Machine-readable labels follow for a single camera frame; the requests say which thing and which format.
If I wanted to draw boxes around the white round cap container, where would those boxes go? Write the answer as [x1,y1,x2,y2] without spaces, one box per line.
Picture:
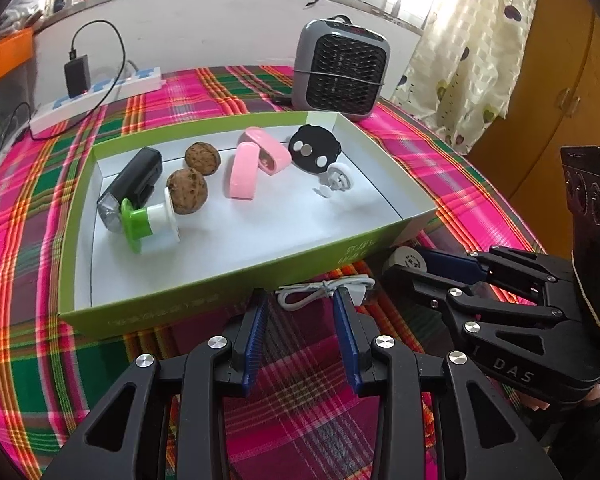
[382,246,428,273]

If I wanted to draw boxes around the green white spool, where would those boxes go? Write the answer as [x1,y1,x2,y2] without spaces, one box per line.
[120,188,180,254]

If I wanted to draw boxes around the pink case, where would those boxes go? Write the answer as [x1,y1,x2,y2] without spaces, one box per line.
[228,141,260,200]
[242,127,291,176]

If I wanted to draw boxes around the black bike light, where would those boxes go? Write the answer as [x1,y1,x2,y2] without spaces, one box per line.
[97,148,162,233]

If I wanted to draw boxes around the wrinkled brown walnut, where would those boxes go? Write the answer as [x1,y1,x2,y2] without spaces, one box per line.
[184,142,221,177]

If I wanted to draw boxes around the white suction hook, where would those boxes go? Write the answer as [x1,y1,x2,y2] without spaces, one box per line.
[315,162,353,198]

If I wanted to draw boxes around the right hand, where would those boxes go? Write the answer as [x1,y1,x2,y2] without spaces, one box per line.
[500,362,600,411]

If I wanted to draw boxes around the plaid tablecloth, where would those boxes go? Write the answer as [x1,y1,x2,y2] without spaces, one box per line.
[0,65,540,479]

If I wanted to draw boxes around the patterned cream curtain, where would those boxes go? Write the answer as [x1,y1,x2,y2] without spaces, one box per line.
[391,0,538,155]

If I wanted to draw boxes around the wooden cabinet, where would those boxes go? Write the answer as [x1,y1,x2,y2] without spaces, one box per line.
[468,0,600,257]

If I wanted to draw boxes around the green white cardboard box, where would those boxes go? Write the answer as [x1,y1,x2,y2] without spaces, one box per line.
[58,112,437,338]

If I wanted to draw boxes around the grey black fan heater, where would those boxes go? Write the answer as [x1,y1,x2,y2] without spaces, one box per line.
[290,15,390,122]

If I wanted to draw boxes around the white power strip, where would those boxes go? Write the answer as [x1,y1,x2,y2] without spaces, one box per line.
[30,67,163,134]

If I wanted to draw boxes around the black power adapter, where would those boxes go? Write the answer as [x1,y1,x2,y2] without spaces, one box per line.
[64,49,91,99]

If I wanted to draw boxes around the orange lid plastic bin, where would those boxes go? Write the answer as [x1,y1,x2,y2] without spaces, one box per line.
[0,27,34,79]

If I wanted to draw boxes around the black charging cable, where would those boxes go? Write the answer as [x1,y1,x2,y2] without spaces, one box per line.
[0,19,128,214]

